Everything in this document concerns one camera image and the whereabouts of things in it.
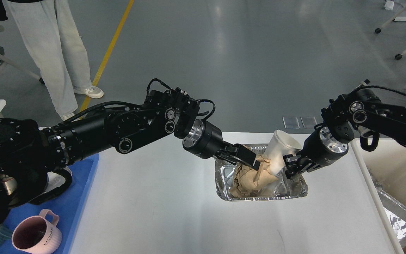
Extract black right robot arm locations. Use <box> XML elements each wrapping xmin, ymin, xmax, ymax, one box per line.
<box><xmin>283</xmin><ymin>80</ymin><xmax>406</xmax><ymax>179</ymax></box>

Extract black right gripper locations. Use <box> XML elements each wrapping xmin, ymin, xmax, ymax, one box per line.
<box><xmin>283</xmin><ymin>126</ymin><xmax>349</xmax><ymax>180</ymax></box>

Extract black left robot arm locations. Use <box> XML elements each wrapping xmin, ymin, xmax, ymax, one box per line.
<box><xmin>0</xmin><ymin>78</ymin><xmax>260</xmax><ymax>225</ymax></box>

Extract stainless steel tray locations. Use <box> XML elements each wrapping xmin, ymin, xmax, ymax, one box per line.
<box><xmin>45</xmin><ymin>166</ymin><xmax>73</xmax><ymax>195</ymax></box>

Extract blue plastic tray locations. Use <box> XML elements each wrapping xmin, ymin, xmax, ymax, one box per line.
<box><xmin>3</xmin><ymin>154</ymin><xmax>99</xmax><ymax>254</ymax></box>

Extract pink mug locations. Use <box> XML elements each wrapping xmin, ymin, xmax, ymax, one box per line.
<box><xmin>11</xmin><ymin>209</ymin><xmax>62</xmax><ymax>254</ymax></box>

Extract person legs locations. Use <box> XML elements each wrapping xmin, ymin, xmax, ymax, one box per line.
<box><xmin>7</xmin><ymin>0</ymin><xmax>104</xmax><ymax>120</ymax></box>

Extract white bin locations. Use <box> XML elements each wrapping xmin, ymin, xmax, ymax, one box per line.
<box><xmin>351</xmin><ymin>138</ymin><xmax>406</xmax><ymax>253</ymax></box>

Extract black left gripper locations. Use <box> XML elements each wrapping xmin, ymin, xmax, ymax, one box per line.
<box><xmin>183</xmin><ymin>119</ymin><xmax>261</xmax><ymax>171</ymax></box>

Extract white paper cup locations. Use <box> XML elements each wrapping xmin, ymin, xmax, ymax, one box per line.
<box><xmin>264</xmin><ymin>130</ymin><xmax>302</xmax><ymax>175</ymax></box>

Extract aluminium foil tray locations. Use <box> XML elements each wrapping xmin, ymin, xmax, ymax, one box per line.
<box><xmin>215</xmin><ymin>159</ymin><xmax>308</xmax><ymax>201</ymax></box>

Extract brown paper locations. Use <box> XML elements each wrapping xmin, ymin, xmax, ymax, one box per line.
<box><xmin>229</xmin><ymin>147</ymin><xmax>280</xmax><ymax>198</ymax></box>

